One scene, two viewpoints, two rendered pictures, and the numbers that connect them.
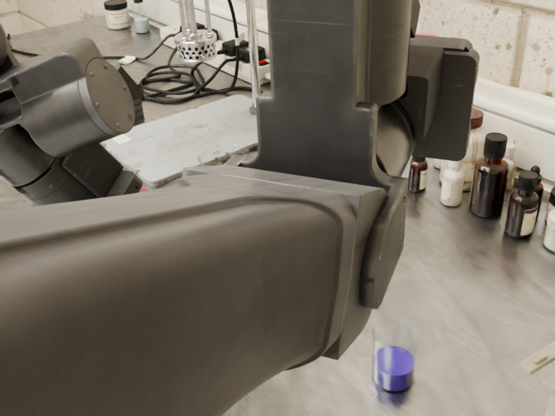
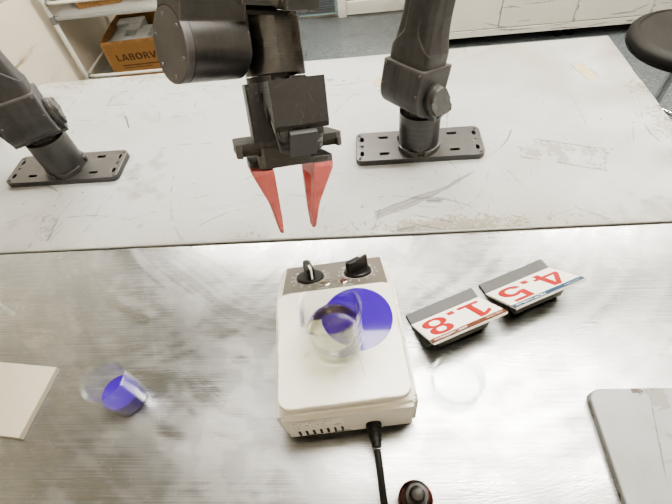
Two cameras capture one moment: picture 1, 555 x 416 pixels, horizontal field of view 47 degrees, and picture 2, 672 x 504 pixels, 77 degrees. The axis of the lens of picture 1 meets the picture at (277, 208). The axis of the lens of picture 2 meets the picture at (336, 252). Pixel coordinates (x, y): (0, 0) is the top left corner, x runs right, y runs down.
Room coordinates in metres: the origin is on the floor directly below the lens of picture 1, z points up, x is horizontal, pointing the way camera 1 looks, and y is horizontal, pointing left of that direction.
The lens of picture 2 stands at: (0.76, -0.06, 1.36)
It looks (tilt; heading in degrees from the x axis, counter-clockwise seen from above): 52 degrees down; 134
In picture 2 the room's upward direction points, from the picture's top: 9 degrees counter-clockwise
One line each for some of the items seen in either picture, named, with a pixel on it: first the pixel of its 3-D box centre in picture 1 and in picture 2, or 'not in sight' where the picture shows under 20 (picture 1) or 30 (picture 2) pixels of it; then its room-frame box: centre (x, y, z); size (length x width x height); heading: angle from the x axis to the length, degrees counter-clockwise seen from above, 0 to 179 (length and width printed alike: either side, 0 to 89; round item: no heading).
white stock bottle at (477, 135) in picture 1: (464, 148); not in sight; (0.81, -0.27, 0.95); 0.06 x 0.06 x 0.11
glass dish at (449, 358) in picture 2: not in sight; (457, 378); (0.73, 0.12, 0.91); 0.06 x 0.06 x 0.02
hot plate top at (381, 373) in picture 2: not in sight; (339, 341); (0.63, 0.06, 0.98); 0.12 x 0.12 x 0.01; 42
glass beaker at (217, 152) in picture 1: (226, 181); (330, 326); (0.63, 0.05, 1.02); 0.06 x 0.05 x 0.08; 82
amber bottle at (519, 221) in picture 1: (523, 204); not in sight; (0.67, -0.31, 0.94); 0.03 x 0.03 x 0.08
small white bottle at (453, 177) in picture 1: (453, 178); not in sight; (0.76, -0.24, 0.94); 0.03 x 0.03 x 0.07
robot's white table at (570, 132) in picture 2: not in sight; (327, 275); (0.30, 0.37, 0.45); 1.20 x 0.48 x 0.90; 36
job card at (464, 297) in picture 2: not in sight; (454, 314); (0.69, 0.18, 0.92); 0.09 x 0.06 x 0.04; 59
